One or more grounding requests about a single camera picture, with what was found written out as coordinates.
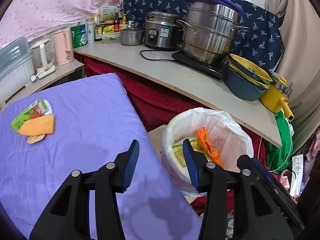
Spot yellow seasoning packet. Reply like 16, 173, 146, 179
103, 25, 114, 35

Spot stacked teal yellow bowls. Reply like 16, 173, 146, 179
223, 54, 272, 101

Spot white bottle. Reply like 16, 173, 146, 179
87, 21, 94, 44

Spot steel rice cooker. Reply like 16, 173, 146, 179
144, 11, 183, 50

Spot green wasabi box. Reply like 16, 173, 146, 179
11, 100, 47, 133

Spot large steel steamer pot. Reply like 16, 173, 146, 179
176, 2, 250, 65

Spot white power plug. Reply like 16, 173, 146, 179
30, 75, 37, 82

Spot purple tablecloth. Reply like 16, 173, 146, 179
1, 73, 201, 239

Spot pink electric kettle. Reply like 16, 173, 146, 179
54, 29, 74, 66

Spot yellow handled pot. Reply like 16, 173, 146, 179
259, 72, 295, 121

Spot white lined trash bin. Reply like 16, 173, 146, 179
161, 107, 254, 197

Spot green yellow snack bag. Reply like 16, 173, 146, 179
172, 137, 198, 168

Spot dark soy sauce bottle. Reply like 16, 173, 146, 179
94, 14, 103, 42

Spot dish rack with grey lid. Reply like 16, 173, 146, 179
0, 37, 35, 107

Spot orange waffle dishcloth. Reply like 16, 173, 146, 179
18, 114, 55, 137

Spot orange plastic bag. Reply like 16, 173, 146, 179
195, 127, 223, 167

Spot black induction cooker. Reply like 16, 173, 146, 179
171, 51, 225, 80

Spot white glass kettle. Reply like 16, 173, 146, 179
30, 39, 56, 79

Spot green white can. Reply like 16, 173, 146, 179
71, 24, 87, 48

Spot small steel pot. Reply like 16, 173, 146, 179
119, 27, 145, 46

